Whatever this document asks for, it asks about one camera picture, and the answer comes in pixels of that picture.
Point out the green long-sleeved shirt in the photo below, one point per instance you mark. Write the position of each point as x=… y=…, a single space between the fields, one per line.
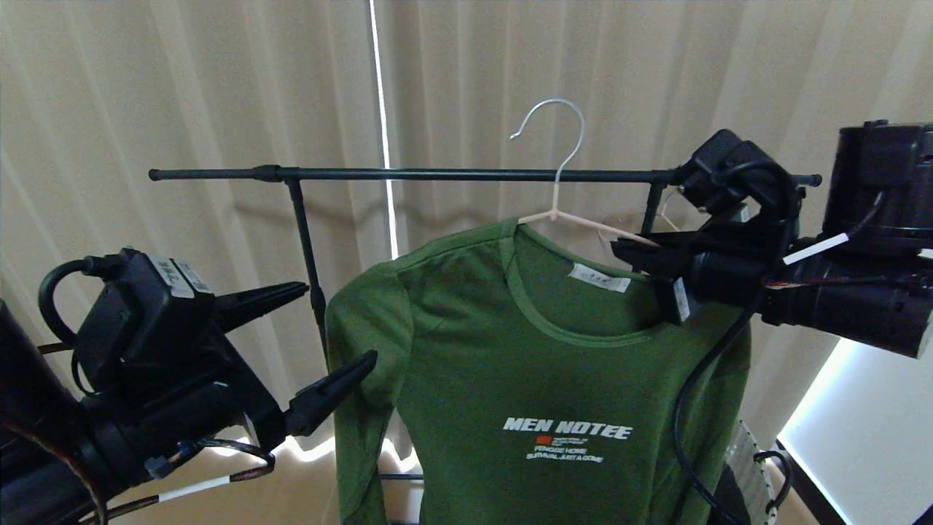
x=510 y=350

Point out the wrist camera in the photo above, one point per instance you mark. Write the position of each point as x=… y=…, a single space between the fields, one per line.
x=138 y=313
x=721 y=175

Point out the pink clothes hanger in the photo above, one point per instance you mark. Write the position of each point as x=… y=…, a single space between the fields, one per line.
x=670 y=219
x=555 y=189

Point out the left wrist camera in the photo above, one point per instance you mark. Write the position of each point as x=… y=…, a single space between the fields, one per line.
x=138 y=313

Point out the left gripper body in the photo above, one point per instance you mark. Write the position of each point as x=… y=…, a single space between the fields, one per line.
x=182 y=415

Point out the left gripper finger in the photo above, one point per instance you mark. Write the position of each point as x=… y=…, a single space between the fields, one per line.
x=248 y=306
x=321 y=401

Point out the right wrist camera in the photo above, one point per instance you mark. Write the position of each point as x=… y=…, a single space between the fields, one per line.
x=721 y=175

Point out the white laundry basket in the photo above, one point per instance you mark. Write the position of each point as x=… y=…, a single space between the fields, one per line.
x=751 y=459

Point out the black clothes rack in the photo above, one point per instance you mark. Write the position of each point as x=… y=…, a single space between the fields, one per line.
x=437 y=175

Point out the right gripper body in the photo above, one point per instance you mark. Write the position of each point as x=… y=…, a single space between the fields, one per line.
x=721 y=277

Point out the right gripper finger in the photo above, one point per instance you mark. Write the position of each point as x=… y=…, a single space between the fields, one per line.
x=649 y=257
x=678 y=238

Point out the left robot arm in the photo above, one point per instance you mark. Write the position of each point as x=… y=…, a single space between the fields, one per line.
x=29 y=408

